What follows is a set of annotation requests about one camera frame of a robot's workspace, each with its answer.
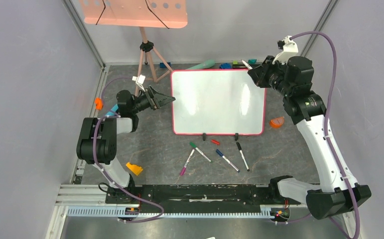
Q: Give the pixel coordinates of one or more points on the red marker cap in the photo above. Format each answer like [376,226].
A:
[215,142]

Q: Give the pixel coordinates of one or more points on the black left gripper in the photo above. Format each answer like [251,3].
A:
[150,94]

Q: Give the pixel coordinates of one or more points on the blue whiteboard marker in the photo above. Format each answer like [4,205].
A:
[227,160]

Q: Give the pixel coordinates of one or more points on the pink framed whiteboard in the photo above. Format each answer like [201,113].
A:
[216,102]

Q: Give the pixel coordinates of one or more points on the black whiteboard marker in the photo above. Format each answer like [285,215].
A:
[242,155]

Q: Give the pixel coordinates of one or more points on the orange semicircle toy block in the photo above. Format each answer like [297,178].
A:
[277,122]

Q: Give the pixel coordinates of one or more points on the orange stair toy block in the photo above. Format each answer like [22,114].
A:
[135,169]

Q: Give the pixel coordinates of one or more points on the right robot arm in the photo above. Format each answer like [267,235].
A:
[333,196]

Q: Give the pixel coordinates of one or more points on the orange toy block at wall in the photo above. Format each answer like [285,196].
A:
[98,104]

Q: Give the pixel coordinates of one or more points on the purple whiteboard marker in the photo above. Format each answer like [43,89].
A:
[187,162]

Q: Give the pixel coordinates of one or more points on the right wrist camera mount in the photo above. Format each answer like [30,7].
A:
[288,49]

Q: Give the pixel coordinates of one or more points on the mint green cylinder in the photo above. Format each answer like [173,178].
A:
[205,65]

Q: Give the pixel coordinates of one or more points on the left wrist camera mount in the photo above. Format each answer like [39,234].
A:
[139,81]

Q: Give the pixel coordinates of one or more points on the red whiteboard marker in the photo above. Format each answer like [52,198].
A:
[247,65]

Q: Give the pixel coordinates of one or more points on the pink music stand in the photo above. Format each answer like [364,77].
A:
[168,14]

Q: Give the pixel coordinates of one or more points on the green whiteboard marker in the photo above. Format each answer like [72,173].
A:
[200,151]

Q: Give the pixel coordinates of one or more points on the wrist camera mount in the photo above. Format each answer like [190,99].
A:
[288,49]
[139,81]

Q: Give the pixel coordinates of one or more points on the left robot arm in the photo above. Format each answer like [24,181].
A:
[97,142]

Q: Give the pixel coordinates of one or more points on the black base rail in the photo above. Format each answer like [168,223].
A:
[202,198]

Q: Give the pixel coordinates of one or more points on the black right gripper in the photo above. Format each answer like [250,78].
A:
[265,77]

